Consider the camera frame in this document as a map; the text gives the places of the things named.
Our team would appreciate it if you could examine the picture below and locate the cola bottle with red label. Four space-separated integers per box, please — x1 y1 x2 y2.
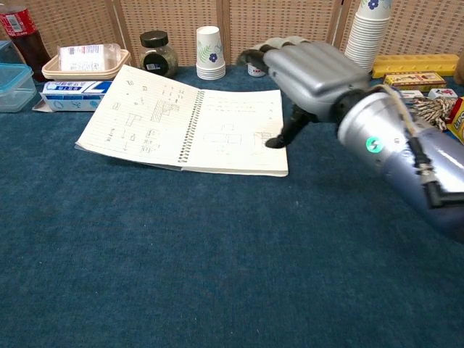
0 0 53 83

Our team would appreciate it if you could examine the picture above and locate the beige plastic tray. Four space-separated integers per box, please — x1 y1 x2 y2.
41 49 132 82

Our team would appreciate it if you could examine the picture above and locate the yellow red card box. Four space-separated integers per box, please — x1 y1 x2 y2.
382 72 447 92

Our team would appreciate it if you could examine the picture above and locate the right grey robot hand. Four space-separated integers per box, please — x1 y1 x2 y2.
236 36 371 149

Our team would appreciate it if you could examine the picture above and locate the short stack of floral paper cups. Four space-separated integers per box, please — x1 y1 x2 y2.
195 25 227 80

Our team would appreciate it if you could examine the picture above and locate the woven folding screen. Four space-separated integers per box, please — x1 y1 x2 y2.
0 0 464 68

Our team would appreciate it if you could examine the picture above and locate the glass jar with black lid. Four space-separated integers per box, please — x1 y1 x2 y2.
139 30 180 79

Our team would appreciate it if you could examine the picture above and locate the beige arm cable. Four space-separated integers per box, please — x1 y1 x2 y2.
380 83 464 210

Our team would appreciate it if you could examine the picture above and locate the blue carpet mat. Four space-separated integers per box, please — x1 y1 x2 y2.
0 65 464 348

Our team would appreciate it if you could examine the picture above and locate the yellow plastic block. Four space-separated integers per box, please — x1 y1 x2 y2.
370 54 460 79

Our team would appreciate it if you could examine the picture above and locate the tall stack of floral paper cups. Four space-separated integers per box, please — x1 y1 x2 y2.
343 0 394 75

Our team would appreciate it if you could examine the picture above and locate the yellow blue box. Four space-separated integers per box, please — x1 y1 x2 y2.
445 96 464 142

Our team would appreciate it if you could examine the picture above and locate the white spiral notebook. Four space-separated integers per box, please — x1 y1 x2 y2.
75 65 290 178

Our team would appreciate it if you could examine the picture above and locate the white plastic packet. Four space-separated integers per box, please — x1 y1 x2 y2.
58 42 123 72

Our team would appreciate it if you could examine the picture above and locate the blue white toothpaste box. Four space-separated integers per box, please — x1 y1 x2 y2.
31 80 114 113

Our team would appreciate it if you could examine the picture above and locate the clear blue plastic container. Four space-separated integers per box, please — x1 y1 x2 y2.
0 62 38 114

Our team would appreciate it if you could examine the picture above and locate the beige brown twisted rope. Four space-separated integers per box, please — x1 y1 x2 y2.
408 96 458 132

